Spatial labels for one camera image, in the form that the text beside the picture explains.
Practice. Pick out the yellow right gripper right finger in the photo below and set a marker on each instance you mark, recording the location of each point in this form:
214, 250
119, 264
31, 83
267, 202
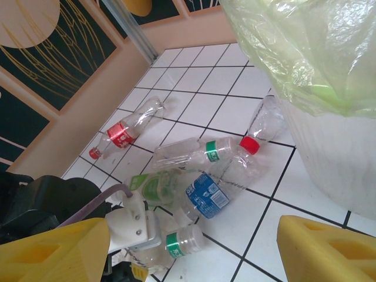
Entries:
329, 255

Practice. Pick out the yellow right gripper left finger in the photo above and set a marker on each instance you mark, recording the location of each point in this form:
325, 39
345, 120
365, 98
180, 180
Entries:
44, 255

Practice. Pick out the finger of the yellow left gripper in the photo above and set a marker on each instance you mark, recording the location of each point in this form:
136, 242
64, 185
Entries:
138, 270

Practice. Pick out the clear bottle green label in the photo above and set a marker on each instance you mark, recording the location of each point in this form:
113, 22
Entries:
152, 186

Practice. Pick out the clear bottle blue label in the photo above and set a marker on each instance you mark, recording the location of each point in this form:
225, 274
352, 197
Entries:
205, 196

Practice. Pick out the white plastic bin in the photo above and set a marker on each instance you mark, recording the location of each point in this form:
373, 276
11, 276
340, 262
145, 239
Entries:
337, 161

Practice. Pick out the green plastic bin liner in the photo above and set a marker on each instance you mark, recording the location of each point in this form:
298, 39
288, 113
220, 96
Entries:
293, 44

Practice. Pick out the clear cola bottle red label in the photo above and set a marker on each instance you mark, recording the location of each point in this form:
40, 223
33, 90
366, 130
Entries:
120, 135

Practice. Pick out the clear bottle red white label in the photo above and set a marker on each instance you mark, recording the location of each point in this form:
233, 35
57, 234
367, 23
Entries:
264, 123

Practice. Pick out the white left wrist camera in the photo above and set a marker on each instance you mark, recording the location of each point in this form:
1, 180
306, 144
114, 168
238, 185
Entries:
132, 223

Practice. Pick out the aluminium corner post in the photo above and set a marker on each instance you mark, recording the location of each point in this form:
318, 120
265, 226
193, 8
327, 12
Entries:
138, 32

